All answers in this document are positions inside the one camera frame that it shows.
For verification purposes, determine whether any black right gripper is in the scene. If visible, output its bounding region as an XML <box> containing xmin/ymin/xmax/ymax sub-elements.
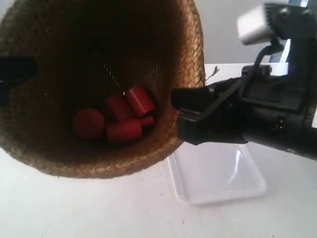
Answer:
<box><xmin>171</xmin><ymin>64</ymin><xmax>317</xmax><ymax>145</ymax></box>

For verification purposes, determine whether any brown woven basket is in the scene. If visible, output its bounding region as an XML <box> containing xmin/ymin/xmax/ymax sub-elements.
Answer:
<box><xmin>0</xmin><ymin>0</ymin><xmax>205</xmax><ymax>178</ymax></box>

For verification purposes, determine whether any large red cylinder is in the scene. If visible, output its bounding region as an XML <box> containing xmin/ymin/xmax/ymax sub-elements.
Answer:
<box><xmin>72</xmin><ymin>108</ymin><xmax>105</xmax><ymax>139</ymax></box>

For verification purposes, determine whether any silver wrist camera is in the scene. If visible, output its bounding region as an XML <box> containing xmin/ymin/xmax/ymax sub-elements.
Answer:
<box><xmin>236</xmin><ymin>2</ymin><xmax>293</xmax><ymax>46</ymax></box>

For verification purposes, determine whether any black cable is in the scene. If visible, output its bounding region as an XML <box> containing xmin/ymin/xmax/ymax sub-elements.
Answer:
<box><xmin>250</xmin><ymin>44</ymin><xmax>283</xmax><ymax>75</ymax></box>

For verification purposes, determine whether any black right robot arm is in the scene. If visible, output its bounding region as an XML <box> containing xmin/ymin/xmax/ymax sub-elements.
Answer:
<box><xmin>171</xmin><ymin>65</ymin><xmax>317</xmax><ymax>160</ymax></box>

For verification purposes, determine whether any white rectangular plastic tray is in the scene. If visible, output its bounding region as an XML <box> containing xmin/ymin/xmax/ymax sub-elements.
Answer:
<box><xmin>167</xmin><ymin>143</ymin><xmax>267</xmax><ymax>206</ymax></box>

